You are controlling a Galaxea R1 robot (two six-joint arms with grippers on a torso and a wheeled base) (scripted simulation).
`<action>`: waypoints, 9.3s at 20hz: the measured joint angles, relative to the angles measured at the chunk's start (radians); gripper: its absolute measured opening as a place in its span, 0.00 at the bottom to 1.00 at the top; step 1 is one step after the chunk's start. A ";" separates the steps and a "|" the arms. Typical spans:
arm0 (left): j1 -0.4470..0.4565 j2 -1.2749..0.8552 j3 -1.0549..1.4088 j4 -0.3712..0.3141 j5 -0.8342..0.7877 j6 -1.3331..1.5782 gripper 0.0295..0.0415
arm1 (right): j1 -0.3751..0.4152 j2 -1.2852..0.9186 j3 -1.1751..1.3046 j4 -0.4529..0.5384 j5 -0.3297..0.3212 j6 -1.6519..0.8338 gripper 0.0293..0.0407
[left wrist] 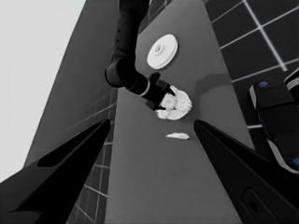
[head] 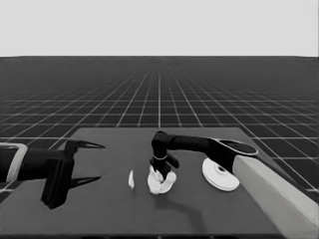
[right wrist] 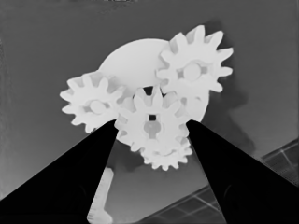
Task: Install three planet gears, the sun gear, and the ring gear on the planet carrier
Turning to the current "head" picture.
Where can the large thick white disc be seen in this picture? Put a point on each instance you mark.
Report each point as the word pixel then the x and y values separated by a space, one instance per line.
pixel 219 181

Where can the white round carrier with pins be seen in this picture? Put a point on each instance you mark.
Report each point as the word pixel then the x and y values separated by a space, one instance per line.
pixel 165 189

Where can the small white T-shaped piece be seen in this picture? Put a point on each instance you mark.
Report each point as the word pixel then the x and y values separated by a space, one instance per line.
pixel 131 181

